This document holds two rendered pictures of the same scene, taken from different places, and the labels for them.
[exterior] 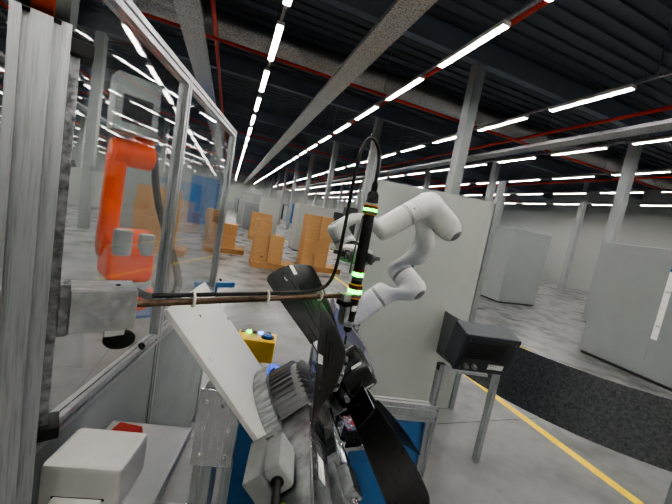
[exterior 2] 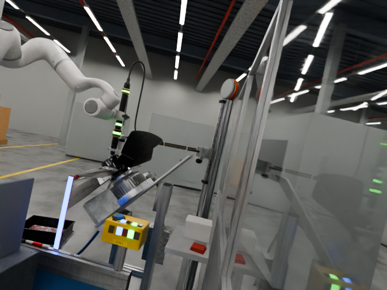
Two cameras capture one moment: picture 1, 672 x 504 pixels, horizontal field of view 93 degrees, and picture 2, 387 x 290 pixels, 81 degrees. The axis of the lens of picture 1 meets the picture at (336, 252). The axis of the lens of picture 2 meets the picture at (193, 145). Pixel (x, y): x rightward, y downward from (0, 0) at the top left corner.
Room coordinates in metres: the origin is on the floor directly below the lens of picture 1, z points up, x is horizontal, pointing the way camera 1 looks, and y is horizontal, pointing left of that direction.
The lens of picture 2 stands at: (2.14, 0.67, 1.45)
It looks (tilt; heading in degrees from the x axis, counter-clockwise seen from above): 1 degrees down; 193
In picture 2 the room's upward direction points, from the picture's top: 12 degrees clockwise
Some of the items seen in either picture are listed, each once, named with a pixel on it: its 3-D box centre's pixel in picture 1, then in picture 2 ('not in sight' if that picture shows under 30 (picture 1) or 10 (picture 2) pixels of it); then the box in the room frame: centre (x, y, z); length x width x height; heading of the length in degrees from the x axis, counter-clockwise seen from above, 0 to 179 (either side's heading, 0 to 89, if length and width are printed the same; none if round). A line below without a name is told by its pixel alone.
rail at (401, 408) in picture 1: (338, 402); (31, 254); (1.32, -0.13, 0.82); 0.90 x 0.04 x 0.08; 97
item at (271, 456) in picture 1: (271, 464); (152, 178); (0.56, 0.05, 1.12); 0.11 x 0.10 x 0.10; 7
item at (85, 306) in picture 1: (97, 305); (205, 152); (0.52, 0.39, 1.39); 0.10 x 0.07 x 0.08; 132
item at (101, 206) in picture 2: not in sight; (102, 206); (0.99, -0.04, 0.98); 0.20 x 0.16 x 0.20; 97
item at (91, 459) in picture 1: (92, 472); (197, 227); (0.68, 0.47, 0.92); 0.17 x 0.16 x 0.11; 97
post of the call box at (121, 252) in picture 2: not in sight; (121, 255); (1.26, 0.26, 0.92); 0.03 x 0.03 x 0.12; 7
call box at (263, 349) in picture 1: (254, 347); (126, 232); (1.27, 0.26, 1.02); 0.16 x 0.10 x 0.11; 97
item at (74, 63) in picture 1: (62, 251); (213, 141); (0.49, 0.42, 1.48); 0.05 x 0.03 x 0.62; 42
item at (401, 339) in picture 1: (417, 289); not in sight; (2.86, -0.79, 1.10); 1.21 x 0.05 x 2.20; 97
